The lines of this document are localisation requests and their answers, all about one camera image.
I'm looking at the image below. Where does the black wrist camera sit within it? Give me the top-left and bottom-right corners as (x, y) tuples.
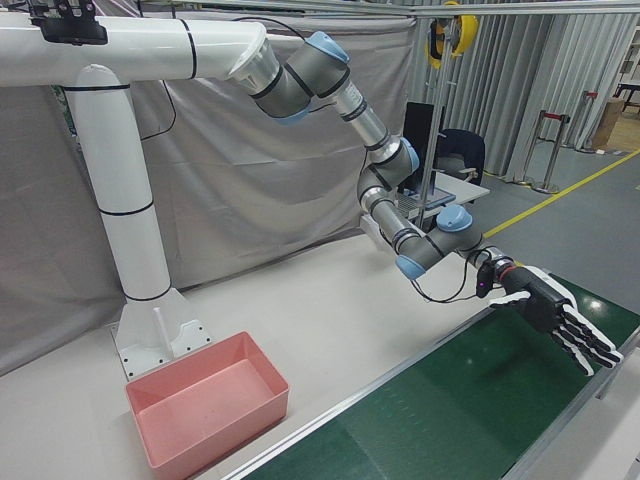
(476, 262), (496, 300)

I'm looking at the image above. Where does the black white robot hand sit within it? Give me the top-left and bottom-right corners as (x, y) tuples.
(488, 263), (625, 377)

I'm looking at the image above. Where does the white office desk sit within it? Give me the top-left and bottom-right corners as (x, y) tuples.
(394, 169), (492, 224)

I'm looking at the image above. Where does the grey pleated curtain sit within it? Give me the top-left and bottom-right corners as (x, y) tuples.
(409, 12), (634, 184)

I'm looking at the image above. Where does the black computer monitor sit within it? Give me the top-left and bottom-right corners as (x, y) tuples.
(403, 101), (436, 194)

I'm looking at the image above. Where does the brown cardboard box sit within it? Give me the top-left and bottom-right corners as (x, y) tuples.
(593, 98), (626, 152)

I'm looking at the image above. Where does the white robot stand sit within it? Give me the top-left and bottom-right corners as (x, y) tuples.
(0, 12), (284, 384)

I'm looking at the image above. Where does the green conveyor belt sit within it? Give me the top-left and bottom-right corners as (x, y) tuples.
(212, 272), (640, 480)

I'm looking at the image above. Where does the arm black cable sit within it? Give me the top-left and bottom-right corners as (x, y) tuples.
(407, 257), (484, 305)

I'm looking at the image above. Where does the dark wooden table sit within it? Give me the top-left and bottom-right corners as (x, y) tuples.
(613, 82), (640, 114)

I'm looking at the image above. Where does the metal queue stanchion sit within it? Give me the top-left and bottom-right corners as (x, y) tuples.
(582, 89), (601, 154)
(537, 113), (572, 195)
(519, 110), (549, 189)

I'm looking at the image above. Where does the pink plastic basket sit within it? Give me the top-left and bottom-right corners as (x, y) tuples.
(124, 330), (290, 469)

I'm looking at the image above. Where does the grey fabric backdrop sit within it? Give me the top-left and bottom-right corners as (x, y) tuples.
(0, 0), (436, 379)

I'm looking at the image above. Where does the dark grey laptop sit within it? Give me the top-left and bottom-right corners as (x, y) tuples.
(397, 192), (454, 221)

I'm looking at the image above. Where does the black camera on stand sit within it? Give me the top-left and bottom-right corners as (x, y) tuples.
(27, 0), (109, 47)

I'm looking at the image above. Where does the black stand cable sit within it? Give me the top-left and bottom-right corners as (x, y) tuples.
(139, 14), (314, 142)

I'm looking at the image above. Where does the dark office chair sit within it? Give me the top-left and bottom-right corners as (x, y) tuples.
(439, 128), (487, 187)

